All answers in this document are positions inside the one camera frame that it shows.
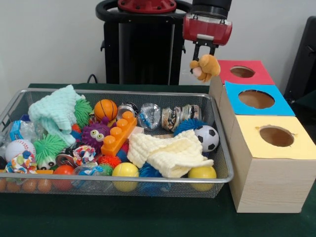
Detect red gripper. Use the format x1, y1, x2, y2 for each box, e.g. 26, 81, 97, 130
182, 13, 233, 62

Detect brown plush dog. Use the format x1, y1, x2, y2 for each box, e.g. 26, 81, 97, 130
189, 54, 221, 83

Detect cream waffle cloth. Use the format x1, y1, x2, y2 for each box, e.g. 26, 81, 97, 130
127, 129, 214, 178

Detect mint green waffle cloth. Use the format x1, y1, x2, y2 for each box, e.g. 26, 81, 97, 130
28, 84, 86, 147

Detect silver mesh bin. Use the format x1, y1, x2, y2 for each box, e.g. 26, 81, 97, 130
0, 88, 235, 199

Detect wooden box three holes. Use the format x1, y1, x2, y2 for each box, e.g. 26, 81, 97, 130
208, 59, 316, 213

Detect crushed printed metal can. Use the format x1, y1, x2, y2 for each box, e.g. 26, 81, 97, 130
179, 104, 202, 122

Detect silver metal can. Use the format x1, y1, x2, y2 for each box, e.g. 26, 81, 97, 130
161, 107, 182, 132

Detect black white soccer ball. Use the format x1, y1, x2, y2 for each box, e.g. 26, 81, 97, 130
195, 125, 220, 152

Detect black upright panel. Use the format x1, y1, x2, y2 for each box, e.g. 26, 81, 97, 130
283, 16, 316, 101

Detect dark green table cloth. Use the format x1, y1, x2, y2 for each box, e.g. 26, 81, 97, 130
0, 83, 316, 237
294, 90, 316, 106

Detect orange toy basketball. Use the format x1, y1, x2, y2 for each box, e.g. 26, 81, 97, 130
94, 99, 118, 122

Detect orange toy building block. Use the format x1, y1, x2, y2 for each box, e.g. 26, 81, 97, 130
100, 111, 138, 157

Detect plain yellow ball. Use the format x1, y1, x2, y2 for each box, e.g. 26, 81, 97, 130
187, 165, 218, 192

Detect purple spiky monster toy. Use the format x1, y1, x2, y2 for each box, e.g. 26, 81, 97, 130
81, 117, 117, 154

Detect yellow seamed ball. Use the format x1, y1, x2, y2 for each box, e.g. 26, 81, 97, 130
111, 162, 140, 192

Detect white baseball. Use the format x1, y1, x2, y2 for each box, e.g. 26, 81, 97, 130
4, 139, 37, 162

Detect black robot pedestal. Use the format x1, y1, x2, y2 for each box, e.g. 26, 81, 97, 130
95, 0, 198, 86

